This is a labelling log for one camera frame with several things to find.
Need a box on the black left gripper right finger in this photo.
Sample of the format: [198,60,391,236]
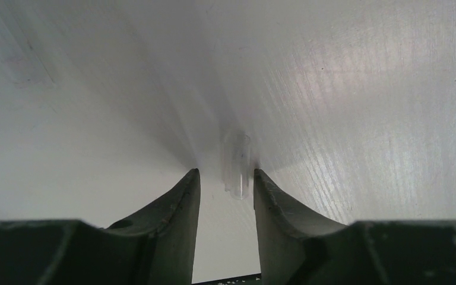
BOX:
[254,169,456,284]

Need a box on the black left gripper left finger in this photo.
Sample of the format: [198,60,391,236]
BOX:
[0,169,201,284]

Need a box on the clear pen cap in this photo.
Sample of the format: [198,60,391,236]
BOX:
[221,130,251,200]

